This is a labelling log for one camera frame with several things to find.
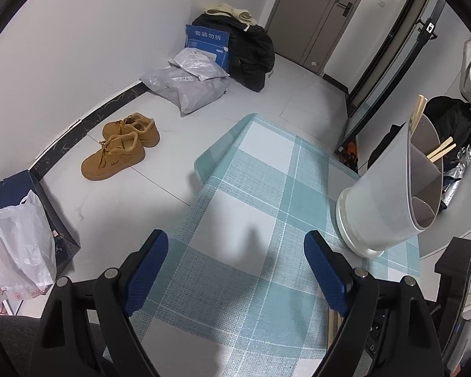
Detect beige cloth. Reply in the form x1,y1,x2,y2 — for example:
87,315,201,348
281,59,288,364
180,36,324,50
204,1,258,25

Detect person's grey trousers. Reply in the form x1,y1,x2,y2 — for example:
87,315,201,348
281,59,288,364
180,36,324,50
0,310,106,377

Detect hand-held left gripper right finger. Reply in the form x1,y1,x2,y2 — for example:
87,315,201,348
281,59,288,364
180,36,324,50
303,230,444,377

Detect orange and black object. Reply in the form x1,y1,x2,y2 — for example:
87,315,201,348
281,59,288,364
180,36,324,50
338,141,358,163

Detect blue cardboard box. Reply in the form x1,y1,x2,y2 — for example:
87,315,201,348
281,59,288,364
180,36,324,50
184,24,232,75

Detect dark blue box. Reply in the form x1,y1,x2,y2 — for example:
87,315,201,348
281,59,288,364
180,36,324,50
0,171,81,279

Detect small grey parcel bag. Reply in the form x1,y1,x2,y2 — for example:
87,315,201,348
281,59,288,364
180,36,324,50
169,47,228,82

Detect black bag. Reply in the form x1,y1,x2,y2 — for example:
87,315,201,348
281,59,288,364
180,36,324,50
192,13,276,93

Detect silver folding umbrella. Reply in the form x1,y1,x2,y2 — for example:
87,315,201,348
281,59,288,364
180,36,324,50
441,120,471,209

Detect black framed glass door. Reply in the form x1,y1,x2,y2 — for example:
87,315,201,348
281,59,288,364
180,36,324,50
343,0,446,142

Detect white utensil holder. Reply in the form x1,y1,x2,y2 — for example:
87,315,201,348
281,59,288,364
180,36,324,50
335,112,450,260

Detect white plastic bag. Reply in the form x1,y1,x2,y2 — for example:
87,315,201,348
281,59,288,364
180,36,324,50
0,190,57,301

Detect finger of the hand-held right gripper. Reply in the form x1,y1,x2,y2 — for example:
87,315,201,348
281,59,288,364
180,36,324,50
435,236,471,315

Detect grey door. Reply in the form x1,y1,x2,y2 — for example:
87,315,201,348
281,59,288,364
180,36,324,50
265,0,371,77

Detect teal plaid tablecloth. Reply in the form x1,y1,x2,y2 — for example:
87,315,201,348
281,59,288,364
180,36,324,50
102,113,420,377

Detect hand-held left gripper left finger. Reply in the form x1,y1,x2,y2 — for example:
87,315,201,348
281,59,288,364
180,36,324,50
35,229,169,377

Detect brown suede shoe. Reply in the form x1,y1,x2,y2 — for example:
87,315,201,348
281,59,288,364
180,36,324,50
81,131,146,181
102,112,161,148

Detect large grey parcel bag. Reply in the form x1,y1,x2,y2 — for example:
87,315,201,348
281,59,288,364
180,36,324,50
140,67,230,115

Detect light wooden chopstick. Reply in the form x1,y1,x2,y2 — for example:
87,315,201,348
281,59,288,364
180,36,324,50
414,97,428,134
411,95,424,132
427,137,454,160
430,143,457,163

